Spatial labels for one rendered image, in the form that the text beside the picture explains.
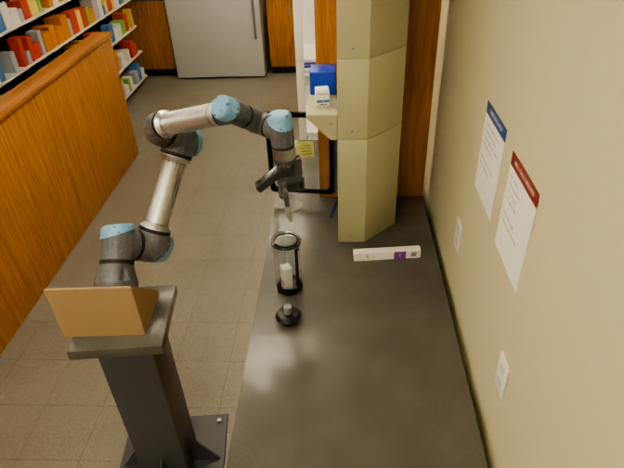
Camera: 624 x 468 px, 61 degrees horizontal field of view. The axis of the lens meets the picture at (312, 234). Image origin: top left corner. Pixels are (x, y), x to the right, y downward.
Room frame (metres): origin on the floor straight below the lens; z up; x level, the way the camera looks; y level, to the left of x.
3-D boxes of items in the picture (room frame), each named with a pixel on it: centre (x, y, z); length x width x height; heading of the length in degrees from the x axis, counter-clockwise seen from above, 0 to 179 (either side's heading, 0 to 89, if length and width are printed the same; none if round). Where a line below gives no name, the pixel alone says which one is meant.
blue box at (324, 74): (2.07, -0.07, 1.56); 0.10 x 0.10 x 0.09; 86
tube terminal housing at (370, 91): (1.96, -0.25, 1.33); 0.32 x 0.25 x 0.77; 176
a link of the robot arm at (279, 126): (1.54, 0.08, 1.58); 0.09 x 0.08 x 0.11; 45
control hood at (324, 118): (1.98, -0.06, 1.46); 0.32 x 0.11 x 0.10; 176
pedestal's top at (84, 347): (1.42, 0.69, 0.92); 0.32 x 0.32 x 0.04; 2
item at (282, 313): (1.36, 0.10, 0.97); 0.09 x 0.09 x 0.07
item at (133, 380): (1.42, 0.69, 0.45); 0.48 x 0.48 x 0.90; 2
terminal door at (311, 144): (2.15, 0.04, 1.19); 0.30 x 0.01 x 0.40; 80
